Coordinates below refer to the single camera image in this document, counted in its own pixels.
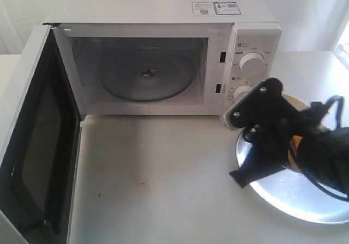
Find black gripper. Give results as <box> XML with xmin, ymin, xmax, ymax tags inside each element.
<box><xmin>228</xmin><ymin>96</ymin><xmax>309</xmax><ymax>189</ymax></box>

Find white microwave door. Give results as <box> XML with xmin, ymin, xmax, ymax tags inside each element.
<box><xmin>1</xmin><ymin>25</ymin><xmax>81</xmax><ymax>243</ymax></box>

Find white ceramic bowl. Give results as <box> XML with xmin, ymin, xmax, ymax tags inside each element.
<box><xmin>282</xmin><ymin>94</ymin><xmax>309</xmax><ymax>111</ymax></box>

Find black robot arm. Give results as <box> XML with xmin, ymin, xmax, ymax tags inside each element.
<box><xmin>229</xmin><ymin>95</ymin><xmax>348</xmax><ymax>202</ymax></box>

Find glass microwave turntable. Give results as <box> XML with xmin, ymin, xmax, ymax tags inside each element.
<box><xmin>100</xmin><ymin>47</ymin><xmax>197</xmax><ymax>102</ymax></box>

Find white microwave oven body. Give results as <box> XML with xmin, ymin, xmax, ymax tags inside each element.
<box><xmin>46</xmin><ymin>0</ymin><xmax>281</xmax><ymax>115</ymax></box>

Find round silver metal tray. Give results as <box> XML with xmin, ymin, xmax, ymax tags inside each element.
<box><xmin>236</xmin><ymin>132</ymin><xmax>348</xmax><ymax>224</ymax></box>

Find lower white control knob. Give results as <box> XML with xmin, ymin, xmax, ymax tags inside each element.
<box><xmin>233</xmin><ymin>85</ymin><xmax>253</xmax><ymax>101</ymax></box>

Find white control knob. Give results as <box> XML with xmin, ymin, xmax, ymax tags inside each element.
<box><xmin>233</xmin><ymin>85</ymin><xmax>253</xmax><ymax>101</ymax></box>
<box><xmin>239</xmin><ymin>52</ymin><xmax>267</xmax><ymax>77</ymax></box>

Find upper white control knob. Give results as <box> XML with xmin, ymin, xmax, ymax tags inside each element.
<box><xmin>239</xmin><ymin>52</ymin><xmax>267</xmax><ymax>77</ymax></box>

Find blue white label sticker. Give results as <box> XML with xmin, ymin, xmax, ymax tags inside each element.
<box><xmin>191</xmin><ymin>1</ymin><xmax>242</xmax><ymax>15</ymax></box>

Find wrist camera on blue bracket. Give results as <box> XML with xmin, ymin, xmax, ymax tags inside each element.
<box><xmin>222</xmin><ymin>78</ymin><xmax>285</xmax><ymax>130</ymax></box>

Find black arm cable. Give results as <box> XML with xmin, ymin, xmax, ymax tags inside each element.
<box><xmin>310</xmin><ymin>95</ymin><xmax>346</xmax><ymax>136</ymax></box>

